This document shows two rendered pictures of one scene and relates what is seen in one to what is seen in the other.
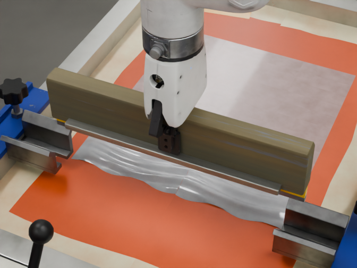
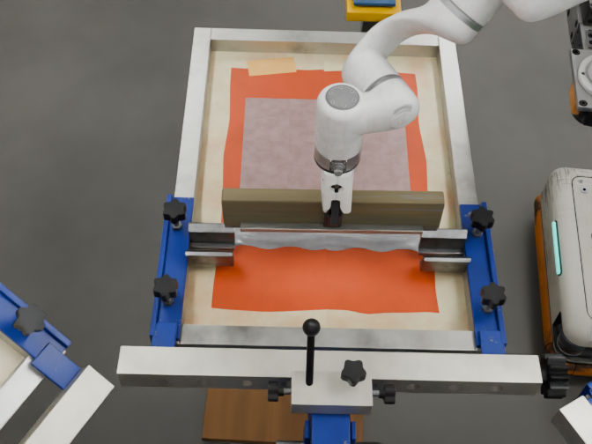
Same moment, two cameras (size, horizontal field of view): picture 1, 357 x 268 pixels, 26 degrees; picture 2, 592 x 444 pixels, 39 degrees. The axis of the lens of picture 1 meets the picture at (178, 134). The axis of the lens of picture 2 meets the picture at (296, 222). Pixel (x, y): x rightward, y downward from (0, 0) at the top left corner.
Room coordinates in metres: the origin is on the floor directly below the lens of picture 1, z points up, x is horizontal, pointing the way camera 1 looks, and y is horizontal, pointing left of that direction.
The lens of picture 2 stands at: (0.01, 0.44, 2.28)
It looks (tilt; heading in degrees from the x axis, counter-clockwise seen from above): 55 degrees down; 334
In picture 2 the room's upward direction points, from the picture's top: 3 degrees clockwise
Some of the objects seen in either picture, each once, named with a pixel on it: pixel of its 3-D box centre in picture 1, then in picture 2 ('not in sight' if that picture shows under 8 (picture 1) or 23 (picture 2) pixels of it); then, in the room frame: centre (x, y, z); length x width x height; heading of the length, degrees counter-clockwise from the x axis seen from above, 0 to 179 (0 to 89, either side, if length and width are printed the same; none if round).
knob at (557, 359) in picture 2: not in sight; (544, 375); (0.37, -0.20, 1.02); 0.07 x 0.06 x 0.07; 155
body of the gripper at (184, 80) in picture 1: (173, 69); (336, 172); (0.76, 0.01, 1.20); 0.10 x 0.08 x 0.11; 155
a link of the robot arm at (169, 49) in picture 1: (170, 33); (337, 151); (0.76, 0.01, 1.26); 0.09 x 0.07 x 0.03; 155
